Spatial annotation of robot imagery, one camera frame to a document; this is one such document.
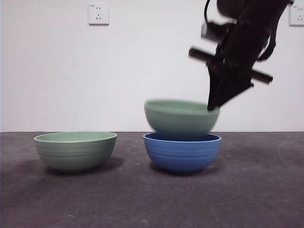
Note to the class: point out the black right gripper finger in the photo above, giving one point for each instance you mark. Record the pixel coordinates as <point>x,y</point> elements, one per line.
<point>234,88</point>
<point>213,90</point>

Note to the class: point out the green ribbed bowl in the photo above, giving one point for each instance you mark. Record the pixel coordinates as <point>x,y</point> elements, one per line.
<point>180,118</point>
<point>73,152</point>

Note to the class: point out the blue ribbed bowl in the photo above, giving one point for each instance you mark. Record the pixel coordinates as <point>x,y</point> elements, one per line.
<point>181,154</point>

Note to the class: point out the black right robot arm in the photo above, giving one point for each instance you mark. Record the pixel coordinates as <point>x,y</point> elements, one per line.
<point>249,35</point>

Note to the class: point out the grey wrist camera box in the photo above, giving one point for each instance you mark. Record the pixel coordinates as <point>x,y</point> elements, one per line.
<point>204,31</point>

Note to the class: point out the white wall socket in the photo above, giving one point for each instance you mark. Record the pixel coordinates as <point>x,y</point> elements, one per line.
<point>298,16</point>
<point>99,14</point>

